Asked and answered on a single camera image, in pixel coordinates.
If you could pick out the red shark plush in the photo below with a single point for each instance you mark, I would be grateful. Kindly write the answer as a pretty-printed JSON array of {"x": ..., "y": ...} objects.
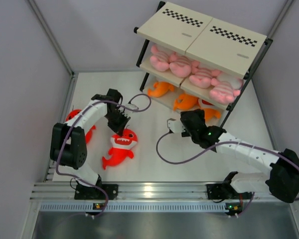
[
  {"x": 121, "y": 148},
  {"x": 89, "y": 134}
]

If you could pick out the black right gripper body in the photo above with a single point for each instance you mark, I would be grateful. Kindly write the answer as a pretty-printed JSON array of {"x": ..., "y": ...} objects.
[{"x": 188, "y": 134}]

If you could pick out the orange shark plush on shelf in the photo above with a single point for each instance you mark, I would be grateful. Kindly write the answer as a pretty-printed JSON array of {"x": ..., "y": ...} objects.
[{"x": 160, "y": 89}]

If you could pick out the pink striped plush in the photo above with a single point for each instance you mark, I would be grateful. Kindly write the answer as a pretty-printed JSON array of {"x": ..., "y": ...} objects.
[
  {"x": 201, "y": 77},
  {"x": 225, "y": 88},
  {"x": 160, "y": 58},
  {"x": 180, "y": 65}
]

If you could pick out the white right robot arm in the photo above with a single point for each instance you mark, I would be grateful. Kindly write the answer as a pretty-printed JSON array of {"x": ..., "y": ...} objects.
[{"x": 280, "y": 169}]

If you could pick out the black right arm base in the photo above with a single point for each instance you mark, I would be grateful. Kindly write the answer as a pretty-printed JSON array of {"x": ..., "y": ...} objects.
[{"x": 224, "y": 191}]

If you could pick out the aluminium mounting rail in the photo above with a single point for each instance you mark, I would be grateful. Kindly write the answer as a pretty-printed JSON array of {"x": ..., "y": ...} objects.
[{"x": 133, "y": 191}]

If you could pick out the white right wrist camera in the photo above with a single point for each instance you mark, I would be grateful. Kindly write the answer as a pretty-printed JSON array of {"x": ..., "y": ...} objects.
[{"x": 175, "y": 126}]

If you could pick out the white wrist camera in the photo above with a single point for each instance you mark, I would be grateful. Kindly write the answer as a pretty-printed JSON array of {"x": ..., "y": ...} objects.
[
  {"x": 132, "y": 108},
  {"x": 175, "y": 126}
]

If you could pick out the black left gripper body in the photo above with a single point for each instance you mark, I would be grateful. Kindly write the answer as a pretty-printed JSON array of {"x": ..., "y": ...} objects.
[{"x": 115, "y": 119}]

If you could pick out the beige three-tier shelf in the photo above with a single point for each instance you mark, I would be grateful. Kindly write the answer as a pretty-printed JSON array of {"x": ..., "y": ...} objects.
[{"x": 214, "y": 43}]

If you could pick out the orange shark plush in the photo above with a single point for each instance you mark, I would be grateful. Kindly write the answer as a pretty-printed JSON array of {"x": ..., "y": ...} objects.
[
  {"x": 185, "y": 102},
  {"x": 160, "y": 89},
  {"x": 210, "y": 111}
]

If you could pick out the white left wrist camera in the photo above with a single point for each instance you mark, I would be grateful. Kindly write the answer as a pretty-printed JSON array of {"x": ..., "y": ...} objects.
[{"x": 132, "y": 108}]

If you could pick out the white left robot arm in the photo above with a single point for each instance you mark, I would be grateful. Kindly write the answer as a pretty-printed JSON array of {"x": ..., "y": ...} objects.
[{"x": 68, "y": 144}]

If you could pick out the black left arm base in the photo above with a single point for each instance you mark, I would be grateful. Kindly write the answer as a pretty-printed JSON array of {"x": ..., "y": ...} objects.
[{"x": 90, "y": 193}]

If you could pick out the grey slotted cable duct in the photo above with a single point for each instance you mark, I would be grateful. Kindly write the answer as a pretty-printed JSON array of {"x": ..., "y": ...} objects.
[{"x": 134, "y": 207}]

